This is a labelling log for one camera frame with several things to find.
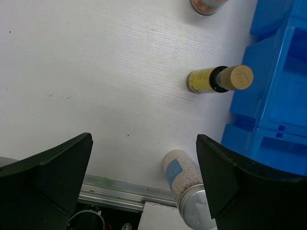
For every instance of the blue storage bin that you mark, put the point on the blue storage bin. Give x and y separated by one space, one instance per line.
275 149
277 98
274 17

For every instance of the middle blue storage bin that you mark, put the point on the middle blue storage bin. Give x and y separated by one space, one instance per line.
277 98

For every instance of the near blue storage bin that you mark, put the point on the near blue storage bin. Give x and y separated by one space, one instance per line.
275 149

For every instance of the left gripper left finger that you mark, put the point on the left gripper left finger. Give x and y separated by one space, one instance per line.
41 191

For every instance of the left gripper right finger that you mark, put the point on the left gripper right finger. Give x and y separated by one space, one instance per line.
246 195

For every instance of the left yellow-label sauce bottle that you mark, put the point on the left yellow-label sauce bottle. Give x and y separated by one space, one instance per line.
220 79

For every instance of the silver-lid bead jar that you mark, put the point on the silver-lid bead jar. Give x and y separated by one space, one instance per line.
186 185

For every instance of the far blue storage bin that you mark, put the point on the far blue storage bin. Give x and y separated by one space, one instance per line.
274 17

